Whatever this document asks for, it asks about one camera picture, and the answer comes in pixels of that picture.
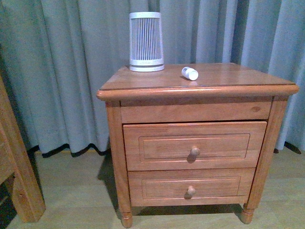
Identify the wooden drawer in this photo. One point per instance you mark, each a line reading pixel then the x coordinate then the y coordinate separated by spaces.
pixel 190 187
pixel 193 145

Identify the grey curtain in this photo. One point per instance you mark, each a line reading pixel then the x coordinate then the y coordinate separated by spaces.
pixel 55 54

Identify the wooden bed frame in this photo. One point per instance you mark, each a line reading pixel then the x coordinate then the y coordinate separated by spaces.
pixel 16 172

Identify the white medicine bottle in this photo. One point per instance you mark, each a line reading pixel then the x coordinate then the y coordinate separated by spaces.
pixel 190 73

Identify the wooden nightstand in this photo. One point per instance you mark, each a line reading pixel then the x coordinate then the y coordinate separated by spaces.
pixel 223 92

